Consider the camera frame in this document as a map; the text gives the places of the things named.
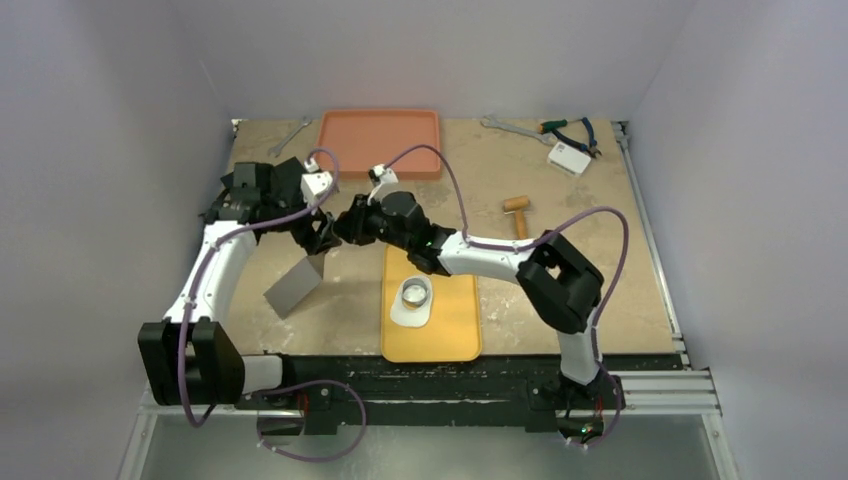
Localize purple cable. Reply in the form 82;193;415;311
384;144;631;452
177;146;367;465

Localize green blue pliers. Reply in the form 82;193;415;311
537;117;603;159

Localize metal ring cutter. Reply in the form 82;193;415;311
400;276;432;310

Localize left silver wrench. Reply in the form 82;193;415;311
267;117;313;158

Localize right silver wrench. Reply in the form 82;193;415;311
480;116;558;146

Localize silver wrench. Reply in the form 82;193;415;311
267;117;313;158
480;116;558;146

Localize black block left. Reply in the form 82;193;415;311
220;168;244;192

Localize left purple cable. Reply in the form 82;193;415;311
177;146;367;465

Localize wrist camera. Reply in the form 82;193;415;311
300;157;335;207
367;164;399;204

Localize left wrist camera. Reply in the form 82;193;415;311
300;157;335;207

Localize aluminium frame rail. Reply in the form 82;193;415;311
119;370;739;479

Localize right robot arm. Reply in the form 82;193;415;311
333;191;604;407

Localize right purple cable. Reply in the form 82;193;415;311
384;144;631;452

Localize wooden dough roller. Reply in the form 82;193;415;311
502;195;531;240

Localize yellow tray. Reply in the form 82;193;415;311
380;246;482;363

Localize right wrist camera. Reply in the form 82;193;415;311
367;164;399;204

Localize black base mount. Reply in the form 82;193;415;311
233;354;627;437

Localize white dough ball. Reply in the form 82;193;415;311
389;275;435;328

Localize white small box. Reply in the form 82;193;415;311
547;142;592;177

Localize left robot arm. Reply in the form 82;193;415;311
138;157;338;409

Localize pink tray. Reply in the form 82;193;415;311
315;108;441;180

